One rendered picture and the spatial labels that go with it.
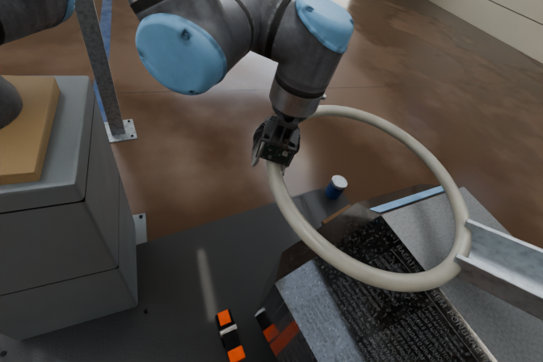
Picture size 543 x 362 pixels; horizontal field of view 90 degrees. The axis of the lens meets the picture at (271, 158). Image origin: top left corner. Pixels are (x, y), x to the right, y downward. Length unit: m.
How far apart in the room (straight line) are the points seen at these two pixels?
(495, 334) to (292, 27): 0.67
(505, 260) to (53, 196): 0.92
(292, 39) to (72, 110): 0.60
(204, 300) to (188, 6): 1.23
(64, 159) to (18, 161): 0.07
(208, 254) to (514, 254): 1.15
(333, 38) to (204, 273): 1.21
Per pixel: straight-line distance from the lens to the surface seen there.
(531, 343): 0.81
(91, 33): 1.65
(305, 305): 0.78
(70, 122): 0.80
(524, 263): 0.77
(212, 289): 1.39
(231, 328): 1.32
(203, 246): 1.46
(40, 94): 0.84
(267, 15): 0.42
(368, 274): 0.52
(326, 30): 0.39
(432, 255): 0.75
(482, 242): 0.75
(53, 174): 0.69
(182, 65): 0.31
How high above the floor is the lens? 1.34
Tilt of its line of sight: 45 degrees down
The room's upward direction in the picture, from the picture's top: 17 degrees clockwise
